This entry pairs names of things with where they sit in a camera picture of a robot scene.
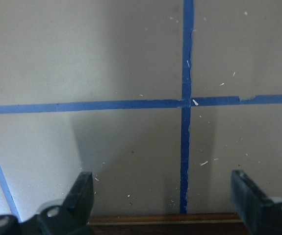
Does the wooden drawer with white handle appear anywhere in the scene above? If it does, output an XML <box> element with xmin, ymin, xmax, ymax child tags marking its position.
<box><xmin>88</xmin><ymin>213</ymin><xmax>249</xmax><ymax>235</ymax></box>

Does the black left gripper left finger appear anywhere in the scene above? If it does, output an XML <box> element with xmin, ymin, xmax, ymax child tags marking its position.
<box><xmin>34</xmin><ymin>171</ymin><xmax>95</xmax><ymax>235</ymax></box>

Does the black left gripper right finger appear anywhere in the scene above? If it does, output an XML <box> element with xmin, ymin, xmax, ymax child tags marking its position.
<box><xmin>230</xmin><ymin>170</ymin><xmax>282</xmax><ymax>235</ymax></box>

